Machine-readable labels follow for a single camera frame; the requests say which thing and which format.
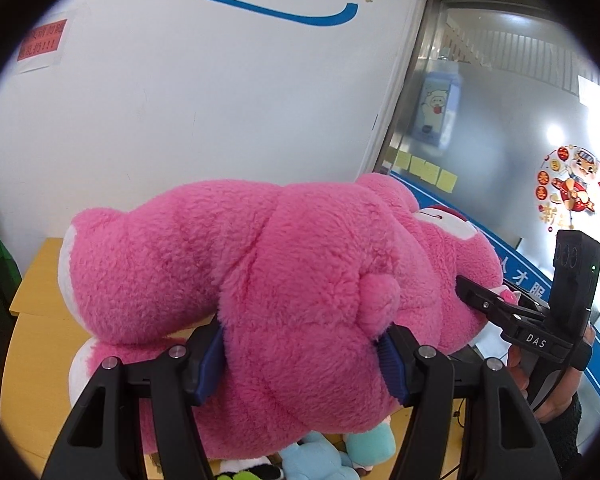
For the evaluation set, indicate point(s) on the red paper wall notice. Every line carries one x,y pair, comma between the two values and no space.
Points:
41,42

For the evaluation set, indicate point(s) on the black and white plush toy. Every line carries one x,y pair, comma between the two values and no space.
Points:
252,472

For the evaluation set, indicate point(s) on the red festive window decal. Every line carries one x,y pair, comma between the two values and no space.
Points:
575,187

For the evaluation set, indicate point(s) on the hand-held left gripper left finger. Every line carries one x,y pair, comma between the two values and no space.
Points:
207,360

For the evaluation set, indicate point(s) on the green-haired plush doll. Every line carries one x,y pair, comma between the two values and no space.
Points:
372,442

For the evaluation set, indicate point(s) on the blue banner strip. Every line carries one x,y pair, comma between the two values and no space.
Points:
522,270

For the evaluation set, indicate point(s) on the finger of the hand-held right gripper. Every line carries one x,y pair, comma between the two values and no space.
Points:
480,297
532,306

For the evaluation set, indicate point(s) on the metal frame glass door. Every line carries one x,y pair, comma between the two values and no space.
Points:
505,110

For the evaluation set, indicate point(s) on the white paper sheet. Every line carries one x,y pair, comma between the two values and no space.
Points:
592,90

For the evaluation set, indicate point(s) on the large pink plush bear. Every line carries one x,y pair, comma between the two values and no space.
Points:
260,270

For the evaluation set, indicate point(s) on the light blue plush toy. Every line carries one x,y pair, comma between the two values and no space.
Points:
310,460

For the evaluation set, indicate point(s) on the person's right hand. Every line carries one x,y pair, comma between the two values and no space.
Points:
516,366

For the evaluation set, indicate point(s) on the person's right forearm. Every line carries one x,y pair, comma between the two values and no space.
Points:
565,445

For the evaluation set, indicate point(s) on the yellow sticky note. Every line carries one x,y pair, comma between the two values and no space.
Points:
403,161
431,171
418,166
446,180

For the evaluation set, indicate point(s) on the cartoon sheep poster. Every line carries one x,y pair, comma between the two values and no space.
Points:
437,107

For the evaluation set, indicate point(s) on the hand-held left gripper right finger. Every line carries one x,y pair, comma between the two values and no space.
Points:
391,367

